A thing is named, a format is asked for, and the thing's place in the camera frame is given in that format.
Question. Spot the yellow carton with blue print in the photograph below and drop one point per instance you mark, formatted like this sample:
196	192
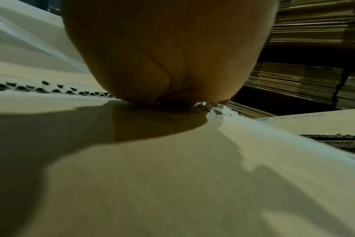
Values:
324	127

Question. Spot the yellow cardboard box blue marks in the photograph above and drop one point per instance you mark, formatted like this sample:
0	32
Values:
166	176

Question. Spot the person's right hand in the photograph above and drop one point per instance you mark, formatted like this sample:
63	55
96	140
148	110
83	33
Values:
171	46

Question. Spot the stacks of flat cardboard bundles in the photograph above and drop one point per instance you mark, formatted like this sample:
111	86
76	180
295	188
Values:
318	69

